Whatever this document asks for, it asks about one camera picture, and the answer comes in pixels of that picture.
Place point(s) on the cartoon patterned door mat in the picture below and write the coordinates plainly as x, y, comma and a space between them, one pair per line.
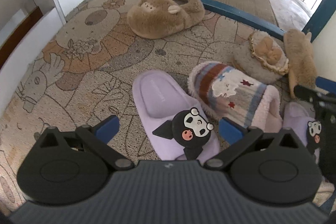
85, 74

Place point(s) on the purple kuromi slipper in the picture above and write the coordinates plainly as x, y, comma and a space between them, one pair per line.
302, 124
174, 122

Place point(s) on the brown fluffy animal slipper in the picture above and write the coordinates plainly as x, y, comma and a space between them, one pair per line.
156, 19

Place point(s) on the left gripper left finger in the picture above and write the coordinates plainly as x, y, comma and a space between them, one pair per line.
71, 166

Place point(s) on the striped knit slipper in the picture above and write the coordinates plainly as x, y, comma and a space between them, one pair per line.
226, 92

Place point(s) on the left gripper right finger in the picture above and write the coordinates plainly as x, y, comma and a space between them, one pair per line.
268, 167

